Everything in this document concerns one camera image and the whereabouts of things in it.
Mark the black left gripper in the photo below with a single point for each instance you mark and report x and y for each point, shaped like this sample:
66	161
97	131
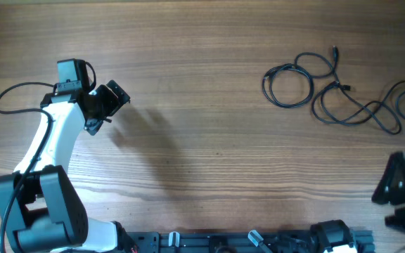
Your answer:
107	97

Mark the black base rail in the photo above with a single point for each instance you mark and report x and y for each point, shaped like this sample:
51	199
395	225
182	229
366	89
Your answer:
281	242

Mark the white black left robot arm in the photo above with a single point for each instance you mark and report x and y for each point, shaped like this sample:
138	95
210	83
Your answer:
39	207

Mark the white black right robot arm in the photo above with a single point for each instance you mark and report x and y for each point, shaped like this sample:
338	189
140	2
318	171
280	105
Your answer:
335	236

